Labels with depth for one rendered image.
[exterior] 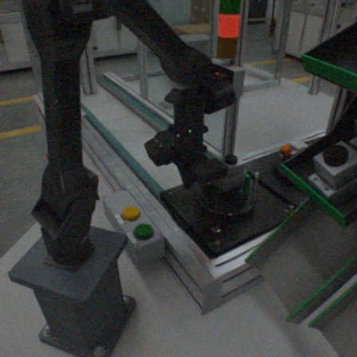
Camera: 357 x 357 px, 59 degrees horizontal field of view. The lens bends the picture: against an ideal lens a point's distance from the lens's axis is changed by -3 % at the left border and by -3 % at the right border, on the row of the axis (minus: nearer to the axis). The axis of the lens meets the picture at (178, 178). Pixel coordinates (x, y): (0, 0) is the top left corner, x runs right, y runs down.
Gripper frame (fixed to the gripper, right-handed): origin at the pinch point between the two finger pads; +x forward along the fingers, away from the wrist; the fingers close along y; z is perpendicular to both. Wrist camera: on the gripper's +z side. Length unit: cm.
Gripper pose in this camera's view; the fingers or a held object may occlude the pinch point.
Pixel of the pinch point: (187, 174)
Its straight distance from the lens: 68.0
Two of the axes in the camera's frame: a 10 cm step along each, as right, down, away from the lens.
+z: -8.6, 2.8, -4.2
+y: 5.1, 4.9, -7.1
